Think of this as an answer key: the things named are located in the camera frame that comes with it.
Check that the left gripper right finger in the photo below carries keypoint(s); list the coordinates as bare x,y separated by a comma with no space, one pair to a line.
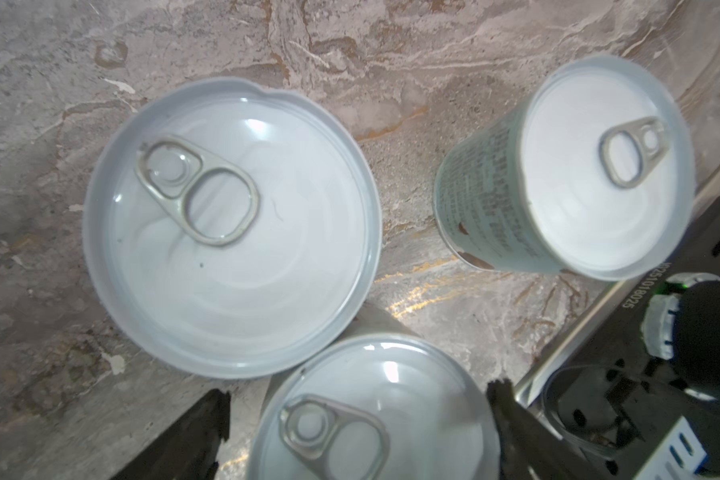
528,449

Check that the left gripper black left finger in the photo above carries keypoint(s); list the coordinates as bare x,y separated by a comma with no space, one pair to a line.
188,449

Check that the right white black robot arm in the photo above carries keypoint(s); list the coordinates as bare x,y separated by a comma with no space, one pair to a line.
681,327

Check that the blue label pull-tab can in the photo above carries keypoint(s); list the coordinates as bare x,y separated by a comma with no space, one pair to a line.
378,403

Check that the brown label pull-tab can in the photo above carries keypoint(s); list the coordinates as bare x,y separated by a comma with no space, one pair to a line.
230,230

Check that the teal label pull-tab can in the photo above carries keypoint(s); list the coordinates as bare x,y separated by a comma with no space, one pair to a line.
591,173

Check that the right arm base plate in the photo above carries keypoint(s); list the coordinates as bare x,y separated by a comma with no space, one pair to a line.
603,402

